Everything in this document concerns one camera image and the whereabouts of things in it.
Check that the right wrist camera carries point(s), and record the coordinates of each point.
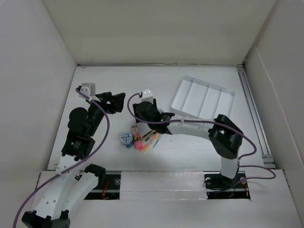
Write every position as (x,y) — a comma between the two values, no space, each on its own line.
(146,96)

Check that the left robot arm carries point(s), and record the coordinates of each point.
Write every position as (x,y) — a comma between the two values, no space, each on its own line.
(68,188)

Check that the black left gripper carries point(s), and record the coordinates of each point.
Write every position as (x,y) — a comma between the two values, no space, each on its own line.
(115,101)

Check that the blue patterned lid jar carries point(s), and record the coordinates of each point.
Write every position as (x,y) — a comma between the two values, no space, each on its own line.
(126,139)

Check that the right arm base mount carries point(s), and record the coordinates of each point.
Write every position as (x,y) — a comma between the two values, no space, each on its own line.
(220,187)

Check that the white divided tray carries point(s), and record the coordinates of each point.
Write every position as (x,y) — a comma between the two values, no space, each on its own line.
(200,99)

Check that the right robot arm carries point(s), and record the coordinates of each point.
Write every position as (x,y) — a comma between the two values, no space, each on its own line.
(224,135)

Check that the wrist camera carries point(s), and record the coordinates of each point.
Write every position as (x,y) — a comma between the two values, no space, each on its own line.
(88,89)
(146,96)

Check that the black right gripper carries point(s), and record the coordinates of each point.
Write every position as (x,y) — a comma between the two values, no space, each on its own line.
(137,114)

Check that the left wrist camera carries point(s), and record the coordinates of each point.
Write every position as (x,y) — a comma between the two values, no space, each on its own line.
(88,89)

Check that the pink capped tube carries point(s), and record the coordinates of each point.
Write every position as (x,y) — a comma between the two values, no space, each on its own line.
(137,138)

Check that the clear blue pen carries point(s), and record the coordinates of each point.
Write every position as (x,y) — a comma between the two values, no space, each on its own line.
(157,141)

